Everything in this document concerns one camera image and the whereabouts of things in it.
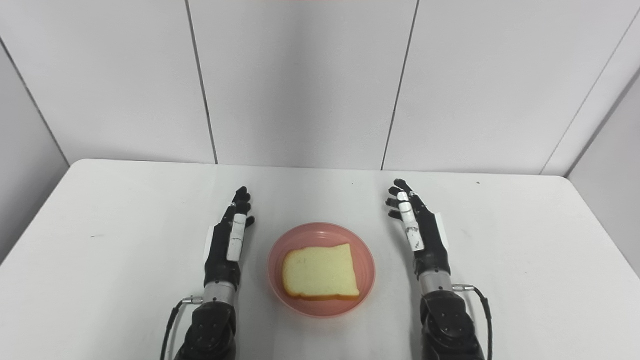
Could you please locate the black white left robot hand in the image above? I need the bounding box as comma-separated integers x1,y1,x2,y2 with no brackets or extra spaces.
203,186,256,291

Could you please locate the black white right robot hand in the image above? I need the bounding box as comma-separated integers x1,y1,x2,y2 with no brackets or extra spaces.
385,179,451,281

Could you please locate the slice of white bread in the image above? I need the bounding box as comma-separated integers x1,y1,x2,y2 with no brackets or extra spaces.
281,243,361,302

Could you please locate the pink round plate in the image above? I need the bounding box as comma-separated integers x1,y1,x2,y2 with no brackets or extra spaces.
267,222,377,319

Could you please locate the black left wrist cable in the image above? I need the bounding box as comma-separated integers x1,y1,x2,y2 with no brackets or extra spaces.
159,296,204,360

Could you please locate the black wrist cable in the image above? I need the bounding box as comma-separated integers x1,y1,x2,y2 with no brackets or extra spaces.
159,296,204,360
451,283,495,360

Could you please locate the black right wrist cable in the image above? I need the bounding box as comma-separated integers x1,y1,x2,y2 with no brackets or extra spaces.
451,283,495,360

